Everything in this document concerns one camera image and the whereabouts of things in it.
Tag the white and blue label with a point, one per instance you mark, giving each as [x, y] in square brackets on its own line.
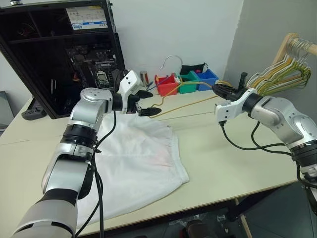
[86, 17]

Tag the red plastic bin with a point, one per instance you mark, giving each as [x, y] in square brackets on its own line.
[168, 89]

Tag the black computer motherboard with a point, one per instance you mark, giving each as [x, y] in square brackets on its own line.
[99, 67]

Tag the white t-shirt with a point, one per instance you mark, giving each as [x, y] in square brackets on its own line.
[138, 161]

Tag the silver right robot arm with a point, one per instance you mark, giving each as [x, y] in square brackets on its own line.
[277, 116]

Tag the dark grey game controller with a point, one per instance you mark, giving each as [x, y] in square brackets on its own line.
[32, 113]

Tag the silver metal can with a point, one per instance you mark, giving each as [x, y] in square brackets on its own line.
[144, 78]

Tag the black open computer case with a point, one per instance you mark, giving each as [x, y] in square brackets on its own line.
[37, 62]

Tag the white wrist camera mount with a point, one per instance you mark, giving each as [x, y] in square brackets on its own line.
[130, 83]
[230, 109]

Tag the blue plastic bin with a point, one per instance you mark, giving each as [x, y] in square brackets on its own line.
[208, 79]

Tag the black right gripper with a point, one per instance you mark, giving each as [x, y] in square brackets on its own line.
[235, 93]

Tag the wooden clothes rack rod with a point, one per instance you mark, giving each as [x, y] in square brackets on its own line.
[308, 47]

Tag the dark rounded shape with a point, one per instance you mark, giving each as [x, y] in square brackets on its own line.
[196, 229]

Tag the green plastic bin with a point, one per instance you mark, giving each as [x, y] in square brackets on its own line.
[189, 88]

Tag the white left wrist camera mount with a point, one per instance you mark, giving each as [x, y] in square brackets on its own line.
[130, 83]

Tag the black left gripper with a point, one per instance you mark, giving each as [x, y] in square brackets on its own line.
[133, 106]

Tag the black upright lever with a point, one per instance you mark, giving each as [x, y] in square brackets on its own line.
[243, 79]

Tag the wooden slanted rack leg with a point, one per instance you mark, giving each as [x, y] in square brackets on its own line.
[244, 218]

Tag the black table frame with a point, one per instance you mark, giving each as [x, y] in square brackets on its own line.
[247, 205]

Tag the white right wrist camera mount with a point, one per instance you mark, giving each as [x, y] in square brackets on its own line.
[230, 109]

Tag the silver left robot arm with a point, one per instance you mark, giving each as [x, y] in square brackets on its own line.
[84, 109]

